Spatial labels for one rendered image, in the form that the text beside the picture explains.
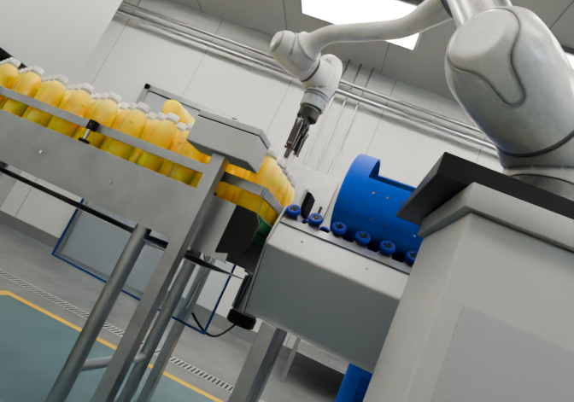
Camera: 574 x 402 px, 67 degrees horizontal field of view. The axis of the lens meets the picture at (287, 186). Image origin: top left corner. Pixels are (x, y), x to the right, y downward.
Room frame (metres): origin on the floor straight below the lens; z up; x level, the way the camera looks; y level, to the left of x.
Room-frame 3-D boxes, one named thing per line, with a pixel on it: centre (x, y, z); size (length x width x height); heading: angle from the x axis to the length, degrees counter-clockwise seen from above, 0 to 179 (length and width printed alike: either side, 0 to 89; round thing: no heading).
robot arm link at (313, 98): (1.43, 0.04, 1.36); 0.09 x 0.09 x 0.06
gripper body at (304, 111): (1.43, 0.04, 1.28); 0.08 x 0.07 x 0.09; 162
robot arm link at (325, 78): (1.42, 0.05, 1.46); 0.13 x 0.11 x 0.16; 124
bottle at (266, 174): (1.28, 0.08, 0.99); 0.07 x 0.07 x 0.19
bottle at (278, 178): (1.35, 0.06, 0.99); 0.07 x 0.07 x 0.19
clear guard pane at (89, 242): (1.86, 0.44, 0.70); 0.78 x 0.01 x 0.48; 72
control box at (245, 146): (1.19, 0.20, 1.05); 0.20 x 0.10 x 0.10; 72
